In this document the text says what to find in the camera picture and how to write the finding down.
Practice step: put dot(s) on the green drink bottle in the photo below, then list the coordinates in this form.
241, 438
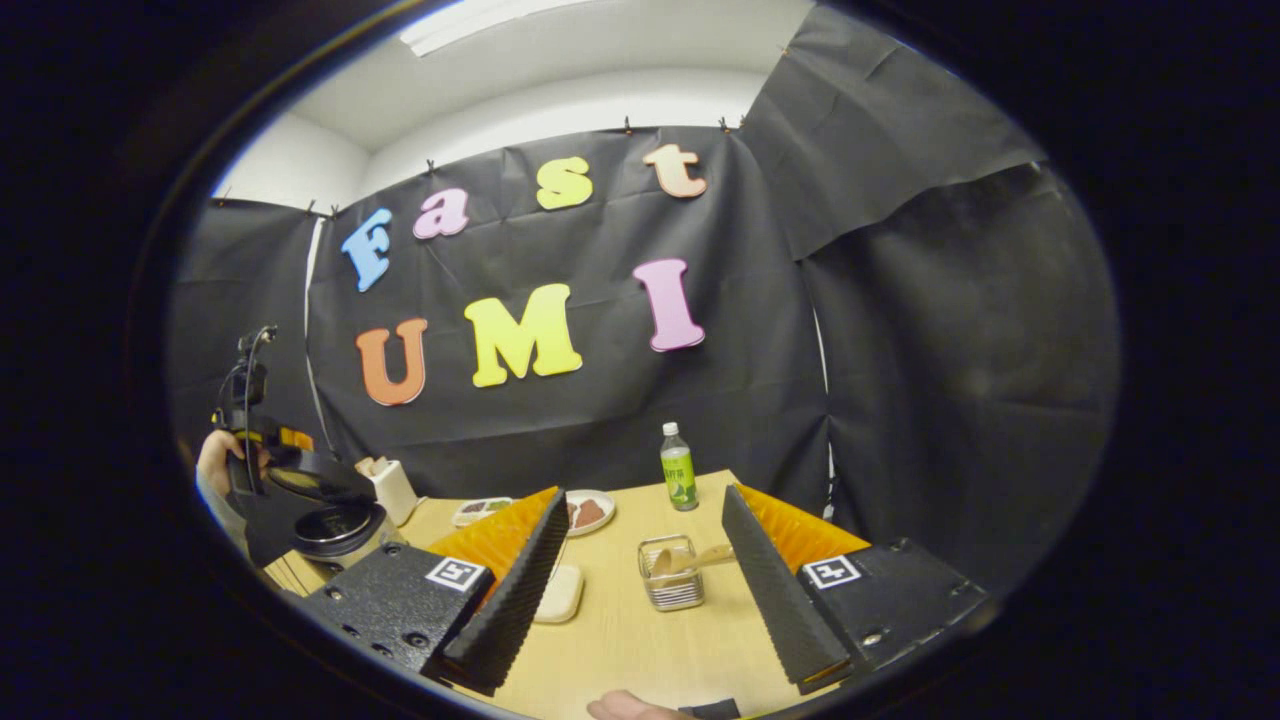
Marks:
679, 475

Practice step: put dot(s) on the brown meat piece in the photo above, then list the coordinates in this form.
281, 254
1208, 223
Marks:
590, 513

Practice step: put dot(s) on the black silver rice cooker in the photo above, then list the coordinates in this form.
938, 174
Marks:
335, 525

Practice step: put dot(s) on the clear box of rice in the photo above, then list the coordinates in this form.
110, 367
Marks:
560, 595

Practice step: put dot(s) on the black backdrop cloth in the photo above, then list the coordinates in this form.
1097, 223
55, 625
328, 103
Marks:
700, 380

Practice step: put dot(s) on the white toaster with bread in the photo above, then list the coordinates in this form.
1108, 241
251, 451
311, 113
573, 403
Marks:
395, 490

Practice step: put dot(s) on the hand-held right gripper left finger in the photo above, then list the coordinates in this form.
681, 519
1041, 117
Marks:
515, 600

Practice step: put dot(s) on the clear chopstick holder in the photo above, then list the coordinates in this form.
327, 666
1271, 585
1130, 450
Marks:
672, 590

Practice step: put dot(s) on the wooden spoon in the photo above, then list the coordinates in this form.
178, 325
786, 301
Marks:
690, 560

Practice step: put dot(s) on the white plate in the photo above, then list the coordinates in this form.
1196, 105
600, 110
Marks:
605, 500

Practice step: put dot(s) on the white divided food tray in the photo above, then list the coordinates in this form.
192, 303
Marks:
480, 510

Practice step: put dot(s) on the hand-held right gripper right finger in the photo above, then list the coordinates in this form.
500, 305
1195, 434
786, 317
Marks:
775, 590

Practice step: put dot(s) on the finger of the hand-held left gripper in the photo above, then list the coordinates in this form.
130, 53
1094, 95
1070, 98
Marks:
297, 440

